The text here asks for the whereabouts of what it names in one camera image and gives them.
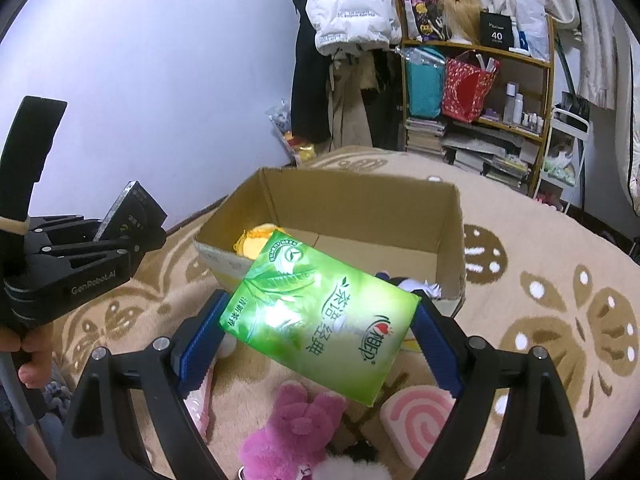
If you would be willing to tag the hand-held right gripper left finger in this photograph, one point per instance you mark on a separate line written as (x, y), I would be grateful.
(200, 347)

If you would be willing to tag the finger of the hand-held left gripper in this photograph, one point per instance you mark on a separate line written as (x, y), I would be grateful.
(132, 212)

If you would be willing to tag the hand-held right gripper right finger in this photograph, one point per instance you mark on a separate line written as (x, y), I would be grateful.
(440, 355)

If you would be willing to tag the pink soft packet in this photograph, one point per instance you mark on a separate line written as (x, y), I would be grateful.
(199, 405)

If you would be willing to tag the pink swirl roll plush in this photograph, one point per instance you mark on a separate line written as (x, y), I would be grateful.
(415, 420)

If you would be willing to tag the pink plush toy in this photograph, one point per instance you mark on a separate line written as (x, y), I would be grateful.
(290, 425)

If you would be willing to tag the green tissue pack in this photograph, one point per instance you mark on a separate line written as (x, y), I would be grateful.
(320, 315)

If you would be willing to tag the white fluffy plush toy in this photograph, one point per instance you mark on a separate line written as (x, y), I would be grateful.
(350, 470)

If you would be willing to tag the cardboard box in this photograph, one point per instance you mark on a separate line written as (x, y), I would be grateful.
(350, 210)

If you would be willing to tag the person's left hand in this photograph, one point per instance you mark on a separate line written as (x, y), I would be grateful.
(35, 357)

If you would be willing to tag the small white and navy toy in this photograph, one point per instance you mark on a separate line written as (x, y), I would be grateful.
(420, 287)

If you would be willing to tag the yellow plush toy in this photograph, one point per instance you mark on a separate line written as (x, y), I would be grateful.
(250, 242)

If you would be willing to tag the beige patterned carpet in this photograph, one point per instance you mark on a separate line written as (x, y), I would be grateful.
(525, 240)

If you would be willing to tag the clear bag of toys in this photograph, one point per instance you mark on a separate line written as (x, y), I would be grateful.
(292, 135)

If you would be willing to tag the pile of magazines and papers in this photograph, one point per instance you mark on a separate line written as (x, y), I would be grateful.
(485, 155)

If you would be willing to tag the stack of books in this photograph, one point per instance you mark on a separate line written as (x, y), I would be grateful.
(424, 137)

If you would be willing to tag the black hanging coat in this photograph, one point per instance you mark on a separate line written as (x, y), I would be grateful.
(307, 75)

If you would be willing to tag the beige hanging trousers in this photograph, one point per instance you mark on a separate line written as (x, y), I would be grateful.
(350, 105)

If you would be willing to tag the row of small bottles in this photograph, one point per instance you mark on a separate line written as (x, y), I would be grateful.
(534, 122)

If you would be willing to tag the dark hanging garment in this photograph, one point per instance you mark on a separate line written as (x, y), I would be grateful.
(387, 105)

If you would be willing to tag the grey bottle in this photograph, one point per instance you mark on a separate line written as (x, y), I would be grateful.
(519, 110)

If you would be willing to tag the tall white bottle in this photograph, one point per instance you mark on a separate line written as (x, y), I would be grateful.
(510, 105)

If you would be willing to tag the teal bag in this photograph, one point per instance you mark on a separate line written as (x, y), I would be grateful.
(425, 90)

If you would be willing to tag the red patterned gift bag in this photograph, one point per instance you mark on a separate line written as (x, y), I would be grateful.
(465, 90)

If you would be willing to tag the white trolley cart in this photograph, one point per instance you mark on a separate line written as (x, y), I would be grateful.
(570, 120)

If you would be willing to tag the white puffer jacket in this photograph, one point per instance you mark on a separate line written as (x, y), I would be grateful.
(350, 5)

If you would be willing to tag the wooden shelf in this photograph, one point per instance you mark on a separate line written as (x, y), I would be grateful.
(547, 60)

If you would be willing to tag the black gift box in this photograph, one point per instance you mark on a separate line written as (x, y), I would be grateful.
(496, 30)

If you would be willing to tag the blonde wig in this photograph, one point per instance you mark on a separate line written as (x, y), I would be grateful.
(460, 15)

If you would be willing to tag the purple patterned tote bag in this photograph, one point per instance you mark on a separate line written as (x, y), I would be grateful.
(422, 10)

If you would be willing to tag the white plastic bag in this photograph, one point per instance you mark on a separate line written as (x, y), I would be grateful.
(532, 20)

